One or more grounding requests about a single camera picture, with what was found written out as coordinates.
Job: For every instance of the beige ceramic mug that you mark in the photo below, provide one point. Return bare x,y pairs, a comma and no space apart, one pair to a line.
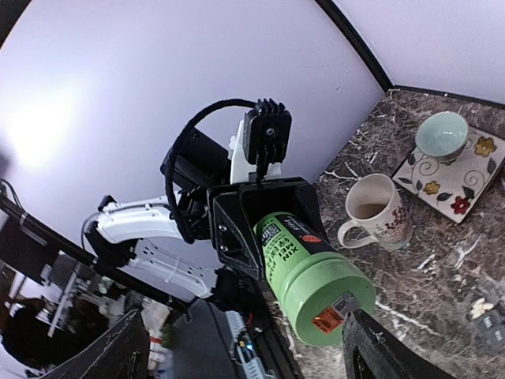
374,204

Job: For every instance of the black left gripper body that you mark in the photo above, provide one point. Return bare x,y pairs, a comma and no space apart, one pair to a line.
234,211

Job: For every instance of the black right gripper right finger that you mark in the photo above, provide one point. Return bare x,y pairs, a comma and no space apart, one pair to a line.
371,351

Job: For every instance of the green pill bottle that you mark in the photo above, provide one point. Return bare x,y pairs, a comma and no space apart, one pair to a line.
316,287

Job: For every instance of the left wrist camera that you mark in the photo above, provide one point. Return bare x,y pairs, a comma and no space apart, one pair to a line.
260,145

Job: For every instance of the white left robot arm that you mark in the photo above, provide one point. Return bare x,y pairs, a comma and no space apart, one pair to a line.
124,235

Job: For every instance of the grey weekly pill organizer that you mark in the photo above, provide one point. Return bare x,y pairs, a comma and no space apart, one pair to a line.
489,328

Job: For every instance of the black corner frame post left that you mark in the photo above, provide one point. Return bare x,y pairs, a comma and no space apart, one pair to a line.
341,22

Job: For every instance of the square floral ceramic plate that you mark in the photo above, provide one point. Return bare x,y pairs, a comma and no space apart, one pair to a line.
453,189

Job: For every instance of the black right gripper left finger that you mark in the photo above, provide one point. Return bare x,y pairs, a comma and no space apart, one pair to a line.
121,352

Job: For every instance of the beige pills in organizer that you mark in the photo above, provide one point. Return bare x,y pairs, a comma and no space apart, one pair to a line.
480,307

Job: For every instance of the celadon bowl on plate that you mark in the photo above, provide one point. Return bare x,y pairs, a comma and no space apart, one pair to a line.
442,136

